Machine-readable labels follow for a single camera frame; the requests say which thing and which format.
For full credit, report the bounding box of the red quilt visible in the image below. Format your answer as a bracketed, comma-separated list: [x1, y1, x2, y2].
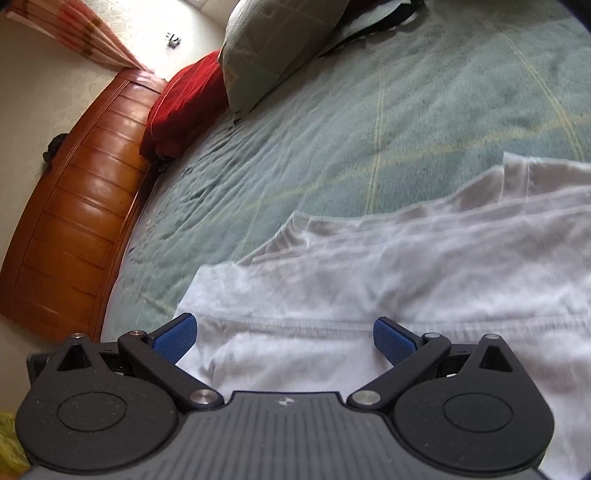
[139, 50, 229, 160]

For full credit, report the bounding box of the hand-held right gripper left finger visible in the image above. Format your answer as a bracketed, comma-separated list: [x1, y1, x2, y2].
[55, 315, 225, 413]

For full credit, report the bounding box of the orange patterned curtain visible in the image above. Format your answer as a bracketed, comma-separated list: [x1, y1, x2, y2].
[4, 0, 144, 72]

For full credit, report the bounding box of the grey-green checked pillow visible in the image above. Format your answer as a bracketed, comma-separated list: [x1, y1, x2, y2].
[219, 0, 358, 121]

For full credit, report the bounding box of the yellow plastic bag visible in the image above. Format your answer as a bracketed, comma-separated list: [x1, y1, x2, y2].
[0, 411, 28, 476]

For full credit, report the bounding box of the black backpack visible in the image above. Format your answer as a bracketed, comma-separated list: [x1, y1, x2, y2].
[318, 0, 426, 58]

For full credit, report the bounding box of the white printed t-shirt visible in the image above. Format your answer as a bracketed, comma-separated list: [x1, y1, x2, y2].
[175, 152, 591, 480]

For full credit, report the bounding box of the wooden headboard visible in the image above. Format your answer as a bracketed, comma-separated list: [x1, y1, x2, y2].
[0, 69, 167, 342]

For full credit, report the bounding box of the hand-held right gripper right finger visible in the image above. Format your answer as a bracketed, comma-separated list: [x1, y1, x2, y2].
[346, 316, 515, 413]

